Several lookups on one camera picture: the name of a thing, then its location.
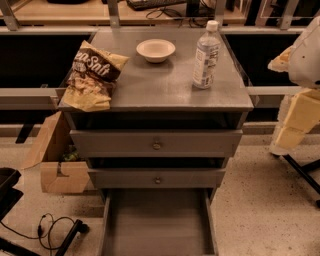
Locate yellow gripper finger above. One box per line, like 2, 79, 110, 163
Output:
268, 47, 292, 73

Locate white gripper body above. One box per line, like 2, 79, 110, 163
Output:
269, 89, 320, 155

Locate clear plastic water bottle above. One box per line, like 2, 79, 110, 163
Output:
192, 20, 221, 89

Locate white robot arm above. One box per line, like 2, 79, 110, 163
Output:
268, 16, 320, 155

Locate grey drawer cabinet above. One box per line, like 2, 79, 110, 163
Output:
57, 27, 255, 198

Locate grey top drawer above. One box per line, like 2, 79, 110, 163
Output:
70, 130, 242, 158

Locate grey middle drawer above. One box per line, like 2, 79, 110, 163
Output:
88, 168, 225, 189

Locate grey open bottom drawer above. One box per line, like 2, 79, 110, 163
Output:
98, 189, 218, 256

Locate black stand leg right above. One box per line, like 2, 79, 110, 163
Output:
272, 152, 320, 195

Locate black stand leg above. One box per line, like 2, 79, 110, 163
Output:
55, 219, 89, 256
272, 152, 320, 195

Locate white ceramic bowl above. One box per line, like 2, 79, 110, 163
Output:
136, 39, 176, 63

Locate black keyboard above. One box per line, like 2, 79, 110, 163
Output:
126, 0, 186, 11

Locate sea salt chip bag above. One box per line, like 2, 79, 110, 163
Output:
63, 41, 129, 112

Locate brown cardboard box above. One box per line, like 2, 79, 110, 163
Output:
21, 111, 90, 194

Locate black stand leg left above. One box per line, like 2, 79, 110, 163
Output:
55, 219, 89, 256

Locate wooden desk behind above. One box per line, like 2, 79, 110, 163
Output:
0, 0, 248, 26

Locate black desk cables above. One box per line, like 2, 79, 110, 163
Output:
145, 6, 216, 28

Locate black floor cable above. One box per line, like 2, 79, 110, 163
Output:
0, 212, 78, 251

